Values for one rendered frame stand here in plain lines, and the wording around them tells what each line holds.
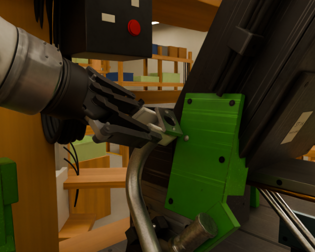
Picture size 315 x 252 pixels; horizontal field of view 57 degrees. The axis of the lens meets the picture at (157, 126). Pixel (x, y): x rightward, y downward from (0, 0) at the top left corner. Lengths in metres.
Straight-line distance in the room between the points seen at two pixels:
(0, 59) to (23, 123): 0.34
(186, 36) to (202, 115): 11.12
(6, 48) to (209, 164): 0.32
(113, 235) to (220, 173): 0.48
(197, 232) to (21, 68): 0.31
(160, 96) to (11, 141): 0.50
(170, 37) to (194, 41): 1.19
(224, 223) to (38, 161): 0.41
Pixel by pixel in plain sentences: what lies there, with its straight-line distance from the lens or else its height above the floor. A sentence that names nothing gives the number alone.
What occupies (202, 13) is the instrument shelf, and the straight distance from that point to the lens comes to 0.93.
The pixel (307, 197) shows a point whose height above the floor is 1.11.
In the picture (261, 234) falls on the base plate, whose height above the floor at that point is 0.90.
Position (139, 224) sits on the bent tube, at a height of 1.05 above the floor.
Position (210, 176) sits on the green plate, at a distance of 0.47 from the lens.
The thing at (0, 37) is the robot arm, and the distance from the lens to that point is 0.33.
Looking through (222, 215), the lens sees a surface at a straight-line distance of 0.46.
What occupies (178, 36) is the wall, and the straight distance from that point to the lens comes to 11.84.
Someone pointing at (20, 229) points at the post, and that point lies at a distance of 0.70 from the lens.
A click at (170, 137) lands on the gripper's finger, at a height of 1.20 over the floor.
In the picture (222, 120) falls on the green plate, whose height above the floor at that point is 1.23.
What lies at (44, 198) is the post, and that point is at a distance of 0.70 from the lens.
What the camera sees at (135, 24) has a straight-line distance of 0.66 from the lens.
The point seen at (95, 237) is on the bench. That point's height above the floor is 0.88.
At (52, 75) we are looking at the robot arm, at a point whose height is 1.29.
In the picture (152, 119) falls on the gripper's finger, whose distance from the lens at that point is 0.51.
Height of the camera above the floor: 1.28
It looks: 7 degrees down
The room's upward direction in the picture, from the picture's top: straight up
